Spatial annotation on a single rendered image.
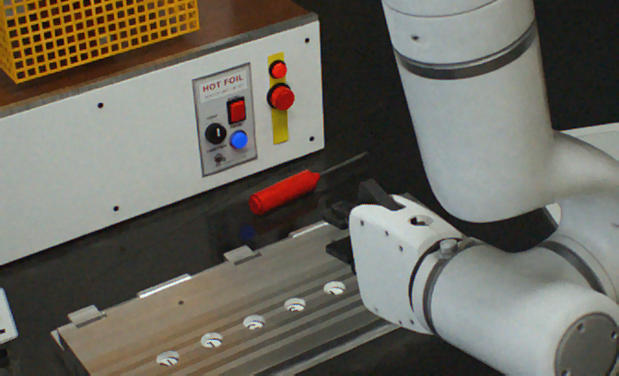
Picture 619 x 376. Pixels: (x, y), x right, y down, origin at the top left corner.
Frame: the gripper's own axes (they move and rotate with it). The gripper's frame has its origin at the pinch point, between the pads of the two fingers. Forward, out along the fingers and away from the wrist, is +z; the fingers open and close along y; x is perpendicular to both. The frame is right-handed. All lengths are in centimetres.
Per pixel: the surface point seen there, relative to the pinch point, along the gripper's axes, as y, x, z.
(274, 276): 11.1, 0.8, 19.1
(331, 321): 13.3, 1.6, 9.3
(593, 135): 13, 52, 25
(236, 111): -0.8, 9.6, 39.7
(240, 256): 10.2, -0.1, 24.7
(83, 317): 10.2, -18.8, 24.9
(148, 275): 12.1, -8.1, 32.9
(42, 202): 2.7, -15.4, 41.6
